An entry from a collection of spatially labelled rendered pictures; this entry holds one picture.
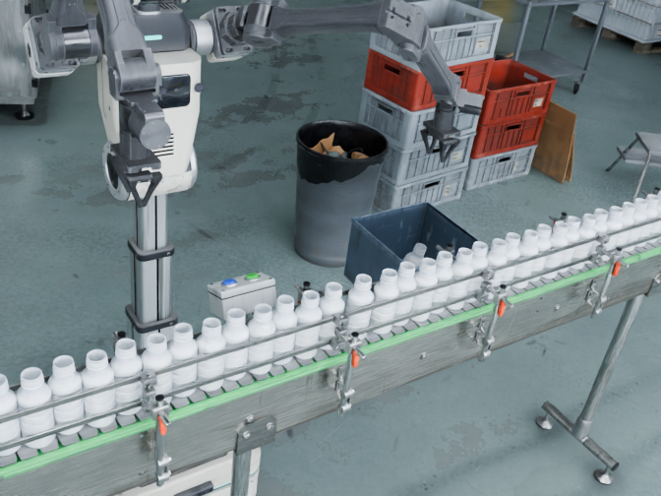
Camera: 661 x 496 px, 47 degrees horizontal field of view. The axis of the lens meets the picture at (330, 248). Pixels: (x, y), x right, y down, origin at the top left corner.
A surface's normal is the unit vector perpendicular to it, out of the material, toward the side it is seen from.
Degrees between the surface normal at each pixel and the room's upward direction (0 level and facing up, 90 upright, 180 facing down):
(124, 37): 51
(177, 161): 90
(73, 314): 0
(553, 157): 99
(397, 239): 90
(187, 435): 90
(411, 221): 90
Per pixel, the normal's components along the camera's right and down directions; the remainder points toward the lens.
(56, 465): 0.54, 0.51
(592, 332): 0.12, -0.83
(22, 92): 0.26, 0.55
